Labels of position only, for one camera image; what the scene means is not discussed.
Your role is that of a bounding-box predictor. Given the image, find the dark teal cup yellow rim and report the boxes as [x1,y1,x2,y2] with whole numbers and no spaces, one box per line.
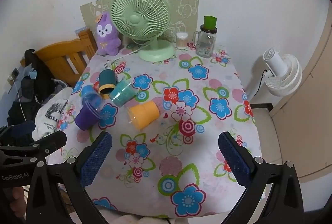
[98,69,117,99]

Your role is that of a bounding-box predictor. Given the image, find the purple plastic cup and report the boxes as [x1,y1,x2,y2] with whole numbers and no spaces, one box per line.
[74,102,101,131]

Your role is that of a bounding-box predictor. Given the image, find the blue plastic cup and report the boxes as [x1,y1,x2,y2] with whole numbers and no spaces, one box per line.
[81,85,103,110]

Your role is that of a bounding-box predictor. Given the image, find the teal glitter plastic cup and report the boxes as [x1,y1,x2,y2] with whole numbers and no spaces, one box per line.
[109,79,138,107]

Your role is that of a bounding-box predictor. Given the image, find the orange plastic cup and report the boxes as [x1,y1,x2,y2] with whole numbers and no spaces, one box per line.
[127,101,160,130]

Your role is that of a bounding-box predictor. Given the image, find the person hand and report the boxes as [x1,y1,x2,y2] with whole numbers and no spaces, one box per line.
[1,187,26,223]

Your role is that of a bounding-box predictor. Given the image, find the white printed shirt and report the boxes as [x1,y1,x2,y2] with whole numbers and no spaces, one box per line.
[32,88,72,141]

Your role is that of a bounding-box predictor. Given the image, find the black clothes pile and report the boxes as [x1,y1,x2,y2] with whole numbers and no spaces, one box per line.
[1,49,69,146]

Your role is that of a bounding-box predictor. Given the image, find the wooden chair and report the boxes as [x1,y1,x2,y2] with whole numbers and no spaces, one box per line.
[36,29,97,87]

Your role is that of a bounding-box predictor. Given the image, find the floral tablecloth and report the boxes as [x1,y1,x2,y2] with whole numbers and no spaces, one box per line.
[49,44,261,218]

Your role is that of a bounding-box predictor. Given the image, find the white floor fan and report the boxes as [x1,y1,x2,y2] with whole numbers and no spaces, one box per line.
[248,48,303,100]

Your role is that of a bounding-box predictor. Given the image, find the purple plush rabbit toy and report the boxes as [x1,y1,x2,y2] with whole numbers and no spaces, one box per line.
[96,12,122,56]

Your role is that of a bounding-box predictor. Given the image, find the green desk fan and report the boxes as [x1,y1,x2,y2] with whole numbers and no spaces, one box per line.
[110,0,175,62]

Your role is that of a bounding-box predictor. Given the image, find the glass mug jar green lid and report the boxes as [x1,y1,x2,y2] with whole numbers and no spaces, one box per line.
[192,16,217,58]

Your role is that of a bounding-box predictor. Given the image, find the cotton swab container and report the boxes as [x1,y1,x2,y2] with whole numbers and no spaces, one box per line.
[176,32,188,49]

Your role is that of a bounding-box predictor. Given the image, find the beige cartoon poster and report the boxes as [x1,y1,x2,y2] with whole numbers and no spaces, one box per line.
[80,0,199,42]

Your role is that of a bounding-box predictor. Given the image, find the white fan power cable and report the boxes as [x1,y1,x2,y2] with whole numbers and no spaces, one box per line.
[103,41,154,69]

